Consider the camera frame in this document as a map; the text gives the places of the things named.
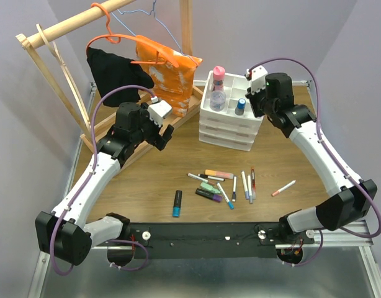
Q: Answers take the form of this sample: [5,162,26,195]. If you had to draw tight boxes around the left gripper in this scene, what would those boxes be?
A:
[131,102,174,150]

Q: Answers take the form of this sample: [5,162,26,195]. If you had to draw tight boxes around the blue grey stamp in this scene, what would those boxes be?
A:
[235,98,246,115]

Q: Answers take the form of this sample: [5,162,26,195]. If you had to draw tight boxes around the paper clip jar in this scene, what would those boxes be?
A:
[210,90,226,112]

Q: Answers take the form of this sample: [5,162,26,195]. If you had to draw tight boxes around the pink capped tube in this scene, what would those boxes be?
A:
[212,66,225,91]

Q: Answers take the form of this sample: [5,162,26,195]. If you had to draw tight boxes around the green highlighter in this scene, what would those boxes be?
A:
[200,182,220,194]

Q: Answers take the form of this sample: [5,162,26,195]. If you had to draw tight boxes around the black tip white pen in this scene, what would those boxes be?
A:
[198,174,225,182]

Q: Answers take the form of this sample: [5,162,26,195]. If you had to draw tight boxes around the orange pink highlighter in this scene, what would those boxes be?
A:
[205,169,234,179]

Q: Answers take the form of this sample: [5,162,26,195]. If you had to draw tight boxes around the black blue highlighter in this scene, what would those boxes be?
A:
[172,190,182,218]

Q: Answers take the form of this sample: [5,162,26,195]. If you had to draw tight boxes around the black purple highlighter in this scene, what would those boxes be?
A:
[195,188,222,202]

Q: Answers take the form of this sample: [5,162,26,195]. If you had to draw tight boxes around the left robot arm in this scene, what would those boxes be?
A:
[35,100,174,266]

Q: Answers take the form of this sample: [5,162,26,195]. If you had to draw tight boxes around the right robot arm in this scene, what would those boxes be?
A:
[246,66,377,243]

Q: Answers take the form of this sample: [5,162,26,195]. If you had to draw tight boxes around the white drawer organizer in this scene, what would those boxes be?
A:
[199,71,264,151]

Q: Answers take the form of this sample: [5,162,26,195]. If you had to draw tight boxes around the orange bleached shorts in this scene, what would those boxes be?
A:
[137,35,203,117]

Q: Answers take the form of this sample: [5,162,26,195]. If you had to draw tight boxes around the red orange pen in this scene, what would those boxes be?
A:
[251,167,256,201]

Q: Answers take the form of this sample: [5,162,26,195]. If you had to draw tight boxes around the dark blue cap pen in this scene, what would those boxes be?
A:
[231,176,237,202]

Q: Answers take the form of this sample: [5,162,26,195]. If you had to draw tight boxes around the black garment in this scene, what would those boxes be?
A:
[86,47,155,97]

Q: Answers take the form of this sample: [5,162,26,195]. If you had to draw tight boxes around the lavender cap marker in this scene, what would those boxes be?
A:
[241,171,249,200]

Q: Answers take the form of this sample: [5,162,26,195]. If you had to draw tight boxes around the salmon cap marker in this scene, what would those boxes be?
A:
[271,180,297,197]

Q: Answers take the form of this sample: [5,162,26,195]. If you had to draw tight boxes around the light blue marker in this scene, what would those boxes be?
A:
[216,183,234,210]

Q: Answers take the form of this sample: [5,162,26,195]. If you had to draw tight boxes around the orange plastic hanger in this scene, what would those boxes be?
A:
[86,2,179,68]

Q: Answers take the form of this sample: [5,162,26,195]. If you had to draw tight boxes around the wooden hanger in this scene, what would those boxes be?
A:
[36,24,91,132]

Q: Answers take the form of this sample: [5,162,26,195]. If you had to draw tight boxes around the wooden clothes rack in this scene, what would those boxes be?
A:
[16,1,203,168]

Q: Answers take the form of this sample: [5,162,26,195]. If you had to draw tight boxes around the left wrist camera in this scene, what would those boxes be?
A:
[147,96,172,128]

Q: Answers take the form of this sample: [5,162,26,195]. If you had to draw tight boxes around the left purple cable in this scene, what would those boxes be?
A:
[50,85,157,276]

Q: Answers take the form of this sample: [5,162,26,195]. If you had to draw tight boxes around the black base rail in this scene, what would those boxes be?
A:
[128,222,314,260]

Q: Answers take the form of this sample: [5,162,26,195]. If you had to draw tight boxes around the blue wire hanger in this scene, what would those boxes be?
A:
[109,0,199,68]

